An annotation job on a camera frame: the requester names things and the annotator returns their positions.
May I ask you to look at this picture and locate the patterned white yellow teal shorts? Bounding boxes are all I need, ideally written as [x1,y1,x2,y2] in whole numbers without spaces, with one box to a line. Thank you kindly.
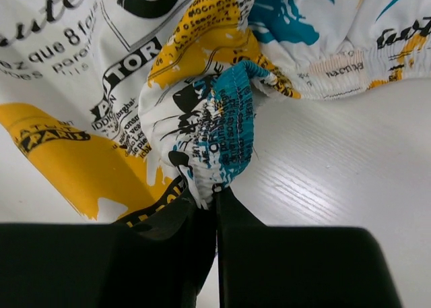
[1,0,430,225]

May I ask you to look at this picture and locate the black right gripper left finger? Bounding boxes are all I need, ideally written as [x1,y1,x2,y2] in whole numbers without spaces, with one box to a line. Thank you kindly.
[1,190,216,307]

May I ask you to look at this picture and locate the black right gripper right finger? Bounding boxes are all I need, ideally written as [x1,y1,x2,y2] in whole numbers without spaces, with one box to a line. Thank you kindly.
[214,189,401,307]

